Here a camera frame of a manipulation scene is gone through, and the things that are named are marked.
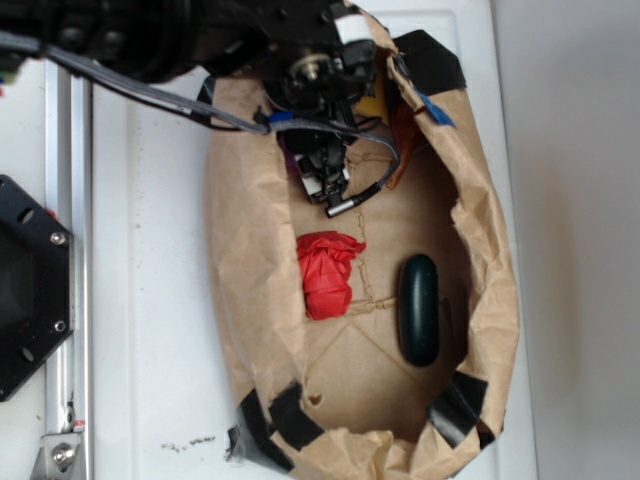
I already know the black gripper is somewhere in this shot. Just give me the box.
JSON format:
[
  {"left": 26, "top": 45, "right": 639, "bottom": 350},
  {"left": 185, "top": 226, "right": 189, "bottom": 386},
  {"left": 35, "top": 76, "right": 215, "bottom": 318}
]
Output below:
[{"left": 262, "top": 37, "right": 379, "bottom": 156}]

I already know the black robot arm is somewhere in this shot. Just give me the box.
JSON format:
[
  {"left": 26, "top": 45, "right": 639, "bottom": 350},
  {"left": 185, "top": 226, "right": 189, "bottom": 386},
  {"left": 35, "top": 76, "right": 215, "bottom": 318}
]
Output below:
[{"left": 1, "top": 1, "right": 377, "bottom": 141}]

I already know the yellow sponge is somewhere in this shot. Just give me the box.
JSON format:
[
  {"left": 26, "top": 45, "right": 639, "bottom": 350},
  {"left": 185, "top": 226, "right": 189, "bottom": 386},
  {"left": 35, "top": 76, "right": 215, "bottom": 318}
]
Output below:
[{"left": 354, "top": 78, "right": 388, "bottom": 119}]

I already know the orange conch shell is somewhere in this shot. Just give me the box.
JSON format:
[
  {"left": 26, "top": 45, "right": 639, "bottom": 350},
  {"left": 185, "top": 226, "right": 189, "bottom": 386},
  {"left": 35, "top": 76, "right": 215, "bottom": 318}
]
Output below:
[{"left": 387, "top": 100, "right": 426, "bottom": 190}]

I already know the crumpled red paper ball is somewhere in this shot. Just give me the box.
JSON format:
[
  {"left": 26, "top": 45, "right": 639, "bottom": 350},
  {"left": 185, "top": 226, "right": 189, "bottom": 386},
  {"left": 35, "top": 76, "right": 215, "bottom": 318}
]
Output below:
[{"left": 297, "top": 231, "right": 366, "bottom": 321}]

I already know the dark green oval case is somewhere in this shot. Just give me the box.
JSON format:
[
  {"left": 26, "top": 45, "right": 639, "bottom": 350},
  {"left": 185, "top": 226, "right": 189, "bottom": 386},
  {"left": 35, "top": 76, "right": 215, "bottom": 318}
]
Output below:
[{"left": 397, "top": 254, "right": 440, "bottom": 367}]

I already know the white plastic tray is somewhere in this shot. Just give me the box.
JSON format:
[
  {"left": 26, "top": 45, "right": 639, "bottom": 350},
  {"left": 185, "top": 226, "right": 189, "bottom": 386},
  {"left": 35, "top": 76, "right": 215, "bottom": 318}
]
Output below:
[{"left": 87, "top": 1, "right": 538, "bottom": 479}]

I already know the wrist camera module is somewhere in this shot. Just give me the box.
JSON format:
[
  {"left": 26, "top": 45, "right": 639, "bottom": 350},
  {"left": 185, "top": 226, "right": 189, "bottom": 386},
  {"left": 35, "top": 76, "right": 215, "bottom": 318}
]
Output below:
[{"left": 293, "top": 145, "right": 356, "bottom": 218}]

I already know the aluminium rail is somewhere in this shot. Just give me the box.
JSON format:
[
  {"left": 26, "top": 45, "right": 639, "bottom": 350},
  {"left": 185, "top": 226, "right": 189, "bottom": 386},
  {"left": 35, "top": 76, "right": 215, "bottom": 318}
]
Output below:
[{"left": 37, "top": 62, "right": 94, "bottom": 479}]

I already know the grey braided cable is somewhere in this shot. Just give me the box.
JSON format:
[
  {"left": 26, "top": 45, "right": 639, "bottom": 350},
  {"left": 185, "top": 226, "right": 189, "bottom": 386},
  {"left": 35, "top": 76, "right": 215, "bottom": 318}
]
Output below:
[{"left": 0, "top": 29, "right": 401, "bottom": 206}]

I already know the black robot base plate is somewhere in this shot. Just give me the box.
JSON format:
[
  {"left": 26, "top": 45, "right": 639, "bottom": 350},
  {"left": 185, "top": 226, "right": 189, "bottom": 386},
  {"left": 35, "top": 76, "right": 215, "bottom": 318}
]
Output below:
[{"left": 1, "top": 175, "right": 72, "bottom": 402}]

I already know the metal corner bracket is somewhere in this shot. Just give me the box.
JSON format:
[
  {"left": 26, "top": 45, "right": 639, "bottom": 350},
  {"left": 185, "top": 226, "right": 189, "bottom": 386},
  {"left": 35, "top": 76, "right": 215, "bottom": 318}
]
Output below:
[{"left": 30, "top": 432, "right": 84, "bottom": 480}]

